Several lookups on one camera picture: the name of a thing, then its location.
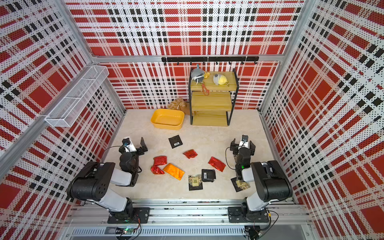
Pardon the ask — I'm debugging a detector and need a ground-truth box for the black barcode tea bag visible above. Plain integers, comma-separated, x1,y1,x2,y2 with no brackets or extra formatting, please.
169,135,183,149

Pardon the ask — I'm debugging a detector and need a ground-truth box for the yellow plastic storage box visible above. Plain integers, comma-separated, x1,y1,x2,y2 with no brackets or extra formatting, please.
151,109,185,130

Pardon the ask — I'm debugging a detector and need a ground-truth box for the orange tea bag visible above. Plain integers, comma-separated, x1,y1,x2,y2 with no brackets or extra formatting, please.
163,164,185,181

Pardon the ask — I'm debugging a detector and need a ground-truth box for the black gold tea bag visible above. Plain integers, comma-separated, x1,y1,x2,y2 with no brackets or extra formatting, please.
188,174,203,191
231,178,250,193

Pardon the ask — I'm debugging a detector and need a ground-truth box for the small red tea bag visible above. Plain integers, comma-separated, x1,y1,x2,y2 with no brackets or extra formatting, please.
183,150,198,159

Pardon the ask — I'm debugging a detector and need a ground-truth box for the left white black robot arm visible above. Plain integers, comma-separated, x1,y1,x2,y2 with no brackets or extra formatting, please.
67,137,148,221

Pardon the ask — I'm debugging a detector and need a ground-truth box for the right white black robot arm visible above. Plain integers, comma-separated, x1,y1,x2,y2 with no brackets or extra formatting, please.
230,135,293,221

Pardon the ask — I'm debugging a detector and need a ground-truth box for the black folded tea bag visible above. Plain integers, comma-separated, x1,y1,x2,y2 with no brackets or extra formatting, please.
201,169,216,183

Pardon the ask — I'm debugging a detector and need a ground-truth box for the black connector box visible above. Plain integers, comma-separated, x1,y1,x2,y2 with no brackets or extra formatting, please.
245,226,260,240

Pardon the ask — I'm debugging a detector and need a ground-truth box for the brown plush toy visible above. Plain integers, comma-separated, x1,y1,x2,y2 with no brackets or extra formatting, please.
167,98,191,115

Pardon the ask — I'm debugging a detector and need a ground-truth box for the red orange small tool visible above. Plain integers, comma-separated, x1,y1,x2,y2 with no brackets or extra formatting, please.
202,84,210,96

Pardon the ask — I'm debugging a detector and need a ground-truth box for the yellow white plush toy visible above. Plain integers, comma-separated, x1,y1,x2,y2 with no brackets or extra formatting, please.
213,74,230,86

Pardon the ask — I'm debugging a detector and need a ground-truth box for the grey plush toy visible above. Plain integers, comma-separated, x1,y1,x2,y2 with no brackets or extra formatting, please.
191,68,206,84

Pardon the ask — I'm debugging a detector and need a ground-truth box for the green circuit board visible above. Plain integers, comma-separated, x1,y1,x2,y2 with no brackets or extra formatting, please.
116,228,136,235

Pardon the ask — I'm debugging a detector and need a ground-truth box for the wooden black-frame shelf rack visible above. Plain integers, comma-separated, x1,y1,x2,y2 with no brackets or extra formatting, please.
188,69,240,127

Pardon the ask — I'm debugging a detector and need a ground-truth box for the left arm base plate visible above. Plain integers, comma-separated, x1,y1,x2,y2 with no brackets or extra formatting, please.
108,208,151,224

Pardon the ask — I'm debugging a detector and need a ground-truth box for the white wire mesh basket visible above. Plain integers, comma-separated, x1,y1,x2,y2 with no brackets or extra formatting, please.
45,65,109,128

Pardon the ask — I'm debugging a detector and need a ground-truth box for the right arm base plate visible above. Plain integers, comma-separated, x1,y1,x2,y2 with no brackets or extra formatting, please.
227,207,270,224

